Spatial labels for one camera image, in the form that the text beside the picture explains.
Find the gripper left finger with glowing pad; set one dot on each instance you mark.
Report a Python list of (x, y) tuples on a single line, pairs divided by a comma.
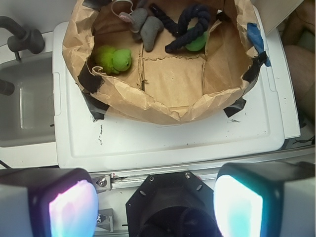
[(47, 202)]

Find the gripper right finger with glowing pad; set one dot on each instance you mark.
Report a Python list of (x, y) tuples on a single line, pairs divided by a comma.
[(266, 199)]

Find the green plush animal toy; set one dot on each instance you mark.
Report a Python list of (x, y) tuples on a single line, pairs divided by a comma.
[(112, 60)]

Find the white plastic bin lid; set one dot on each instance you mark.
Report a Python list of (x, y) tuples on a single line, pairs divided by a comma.
[(112, 144)]

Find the grey toy sink basin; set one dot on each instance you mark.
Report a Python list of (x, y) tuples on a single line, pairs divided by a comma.
[(27, 115)]

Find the brown paper bag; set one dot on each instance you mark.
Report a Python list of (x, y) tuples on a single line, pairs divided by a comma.
[(164, 88)]

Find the grey toy faucet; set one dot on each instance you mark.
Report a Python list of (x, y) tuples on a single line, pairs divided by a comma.
[(23, 38)]

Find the blue tape piece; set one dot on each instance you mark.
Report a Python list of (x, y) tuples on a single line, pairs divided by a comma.
[(254, 36)]

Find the green ball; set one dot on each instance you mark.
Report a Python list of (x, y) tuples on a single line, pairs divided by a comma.
[(197, 44)]

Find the grey plush elephant toy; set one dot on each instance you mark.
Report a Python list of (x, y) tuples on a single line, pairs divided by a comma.
[(143, 26)]

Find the black octagonal mount plate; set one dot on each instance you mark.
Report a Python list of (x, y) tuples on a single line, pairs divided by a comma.
[(172, 205)]

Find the dark blue rope toy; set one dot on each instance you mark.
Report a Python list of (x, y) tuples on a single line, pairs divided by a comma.
[(192, 22)]

